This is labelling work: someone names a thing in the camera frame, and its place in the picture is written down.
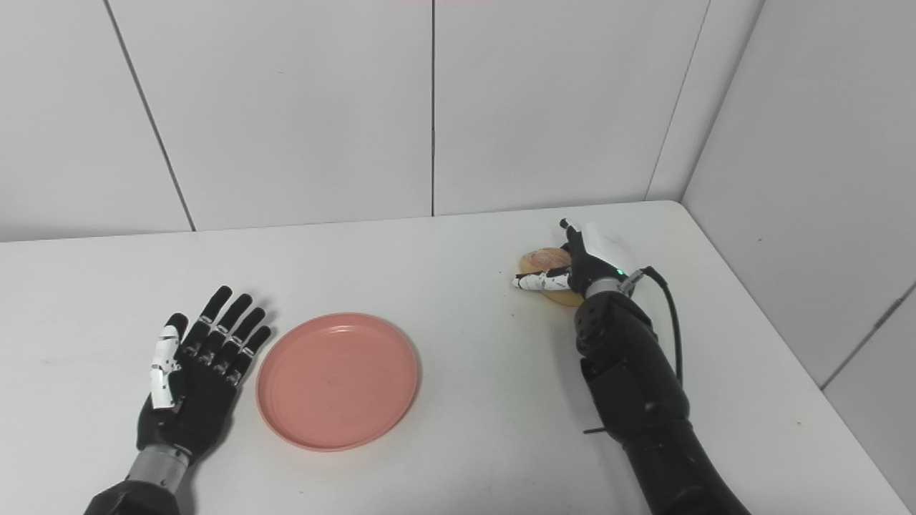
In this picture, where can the golden bread roll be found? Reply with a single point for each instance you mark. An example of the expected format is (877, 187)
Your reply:
(544, 259)

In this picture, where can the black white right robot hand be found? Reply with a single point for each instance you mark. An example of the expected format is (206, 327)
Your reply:
(594, 265)

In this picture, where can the pink round plate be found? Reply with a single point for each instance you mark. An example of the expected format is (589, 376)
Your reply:
(336, 380)

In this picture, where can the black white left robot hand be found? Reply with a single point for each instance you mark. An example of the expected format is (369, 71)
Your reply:
(193, 408)

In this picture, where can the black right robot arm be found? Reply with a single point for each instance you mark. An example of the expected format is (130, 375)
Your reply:
(637, 386)

